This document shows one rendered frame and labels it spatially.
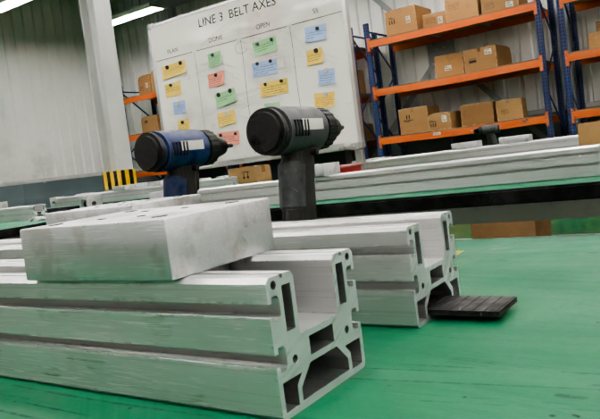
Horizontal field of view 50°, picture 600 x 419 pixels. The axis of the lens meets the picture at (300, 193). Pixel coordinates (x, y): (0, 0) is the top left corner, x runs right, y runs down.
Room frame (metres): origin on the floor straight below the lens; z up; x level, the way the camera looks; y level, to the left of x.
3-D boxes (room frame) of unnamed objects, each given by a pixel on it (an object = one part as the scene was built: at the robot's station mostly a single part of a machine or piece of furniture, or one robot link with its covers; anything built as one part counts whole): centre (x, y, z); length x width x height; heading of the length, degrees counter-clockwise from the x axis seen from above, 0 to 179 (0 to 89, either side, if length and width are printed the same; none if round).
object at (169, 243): (0.50, 0.12, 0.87); 0.16 x 0.11 x 0.07; 55
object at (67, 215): (0.79, 0.22, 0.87); 0.16 x 0.11 x 0.07; 55
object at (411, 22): (10.37, -2.79, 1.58); 2.83 x 0.98 x 3.15; 56
